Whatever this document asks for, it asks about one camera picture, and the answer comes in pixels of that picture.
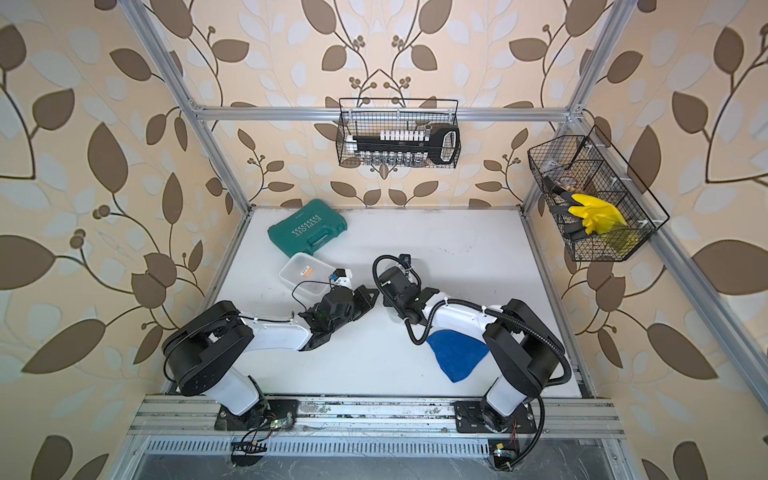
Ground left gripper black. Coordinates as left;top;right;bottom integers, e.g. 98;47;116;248
328;286;381;336

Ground blue cleaning cloth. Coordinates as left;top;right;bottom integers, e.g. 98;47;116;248
427;330;489;383

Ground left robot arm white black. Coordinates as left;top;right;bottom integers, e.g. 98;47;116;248
162;286;379;417

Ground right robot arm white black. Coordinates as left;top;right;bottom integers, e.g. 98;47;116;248
373;266;572;432

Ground small clear lunch box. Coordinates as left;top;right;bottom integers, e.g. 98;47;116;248
278;252;335;305

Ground green plastic tool case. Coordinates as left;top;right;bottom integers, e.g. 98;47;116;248
267;199;347;258

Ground black socket set holder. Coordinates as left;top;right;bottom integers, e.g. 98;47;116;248
346;124;461;165

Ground black pliers in basket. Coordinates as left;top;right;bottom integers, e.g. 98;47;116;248
543;176;589;241

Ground yellow rubber glove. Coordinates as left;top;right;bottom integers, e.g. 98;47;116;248
568;194;628;235

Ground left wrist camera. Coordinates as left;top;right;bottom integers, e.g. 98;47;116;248
329;268;352;289

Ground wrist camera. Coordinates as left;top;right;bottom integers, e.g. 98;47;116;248
398;254;412;272
329;268;352;289

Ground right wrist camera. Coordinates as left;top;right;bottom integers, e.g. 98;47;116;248
398;254;412;272

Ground black corrugated cable conduit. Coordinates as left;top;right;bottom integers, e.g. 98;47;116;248
371;254;572;469

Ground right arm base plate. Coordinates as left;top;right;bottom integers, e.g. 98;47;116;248
451;400;537;435

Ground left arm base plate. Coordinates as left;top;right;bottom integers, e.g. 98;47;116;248
214;399;299;431

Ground back black wire basket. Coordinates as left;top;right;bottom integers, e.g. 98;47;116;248
335;96;461;169

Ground side black wire basket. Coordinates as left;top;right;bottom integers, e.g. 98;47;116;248
527;126;670;262

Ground aluminium front rail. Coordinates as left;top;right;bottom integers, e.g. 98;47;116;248
129;395;626;440

